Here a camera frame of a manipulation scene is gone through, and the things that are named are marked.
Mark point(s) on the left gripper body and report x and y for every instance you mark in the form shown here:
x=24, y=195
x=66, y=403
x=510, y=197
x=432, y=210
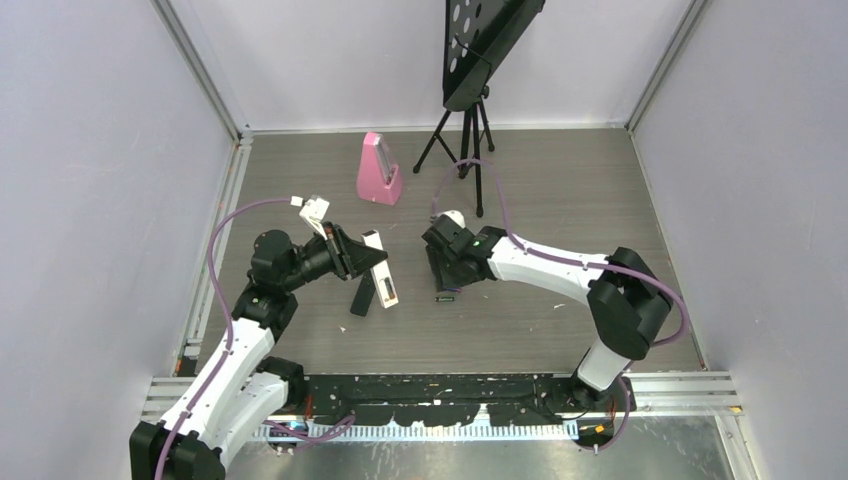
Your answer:
x=336, y=249

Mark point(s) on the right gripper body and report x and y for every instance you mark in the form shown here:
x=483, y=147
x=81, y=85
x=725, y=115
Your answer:
x=445, y=272

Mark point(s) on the white remote control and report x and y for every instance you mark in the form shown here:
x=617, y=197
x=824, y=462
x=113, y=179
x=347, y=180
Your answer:
x=384, y=275

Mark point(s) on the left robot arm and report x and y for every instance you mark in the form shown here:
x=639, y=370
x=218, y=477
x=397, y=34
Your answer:
x=242, y=384

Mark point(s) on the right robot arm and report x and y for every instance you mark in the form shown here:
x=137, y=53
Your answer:
x=624, y=297

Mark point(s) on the black remote control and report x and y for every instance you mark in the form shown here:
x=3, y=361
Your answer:
x=364, y=296

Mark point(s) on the pink metronome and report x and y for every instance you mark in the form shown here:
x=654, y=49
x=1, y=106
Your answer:
x=379, y=179

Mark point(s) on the black music stand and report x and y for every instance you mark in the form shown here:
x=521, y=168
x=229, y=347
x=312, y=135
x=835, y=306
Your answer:
x=478, y=36

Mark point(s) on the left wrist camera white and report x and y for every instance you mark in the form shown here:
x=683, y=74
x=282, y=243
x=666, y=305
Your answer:
x=312, y=212

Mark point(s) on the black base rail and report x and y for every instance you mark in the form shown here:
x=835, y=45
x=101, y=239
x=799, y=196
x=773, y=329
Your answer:
x=442, y=400

